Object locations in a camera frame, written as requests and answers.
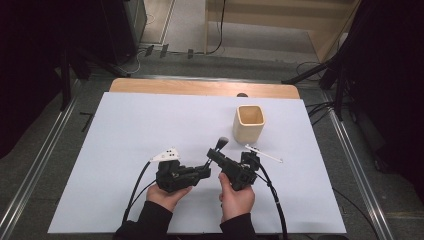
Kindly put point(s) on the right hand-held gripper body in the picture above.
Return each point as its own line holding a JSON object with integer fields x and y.
{"x": 238, "y": 171}

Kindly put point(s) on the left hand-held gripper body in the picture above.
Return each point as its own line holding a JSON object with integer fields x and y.
{"x": 173, "y": 176}

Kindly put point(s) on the black makeup brush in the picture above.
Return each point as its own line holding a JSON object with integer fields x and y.
{"x": 222, "y": 142}

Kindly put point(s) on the person's left hand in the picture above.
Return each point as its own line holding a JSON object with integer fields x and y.
{"x": 166, "y": 198}

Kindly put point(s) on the person's right hand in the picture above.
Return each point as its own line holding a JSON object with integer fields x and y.
{"x": 236, "y": 203}

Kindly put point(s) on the beige square cup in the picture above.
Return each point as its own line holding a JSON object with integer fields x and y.
{"x": 246, "y": 133}

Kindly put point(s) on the white table mat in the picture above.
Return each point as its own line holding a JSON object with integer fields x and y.
{"x": 133, "y": 126}

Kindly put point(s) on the dark round table grommet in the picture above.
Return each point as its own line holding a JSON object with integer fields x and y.
{"x": 242, "y": 95}

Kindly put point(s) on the wooden table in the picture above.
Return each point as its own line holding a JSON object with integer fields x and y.
{"x": 200, "y": 88}

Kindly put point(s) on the small dark floor block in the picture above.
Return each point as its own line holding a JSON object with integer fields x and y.
{"x": 164, "y": 50}
{"x": 190, "y": 53}
{"x": 149, "y": 50}

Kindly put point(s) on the black tripod stand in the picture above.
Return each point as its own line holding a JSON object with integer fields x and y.
{"x": 65, "y": 83}
{"x": 339, "y": 96}

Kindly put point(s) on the black cabinet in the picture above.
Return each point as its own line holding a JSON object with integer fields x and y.
{"x": 121, "y": 30}

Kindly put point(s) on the dark curtain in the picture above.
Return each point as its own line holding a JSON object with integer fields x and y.
{"x": 30, "y": 66}
{"x": 393, "y": 83}

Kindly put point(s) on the black floor bracket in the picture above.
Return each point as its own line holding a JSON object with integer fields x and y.
{"x": 87, "y": 120}

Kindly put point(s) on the metal floor rail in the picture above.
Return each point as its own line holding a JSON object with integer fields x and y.
{"x": 40, "y": 153}
{"x": 356, "y": 166}

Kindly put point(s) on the light wooden frame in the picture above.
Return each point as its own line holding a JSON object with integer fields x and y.
{"x": 266, "y": 20}

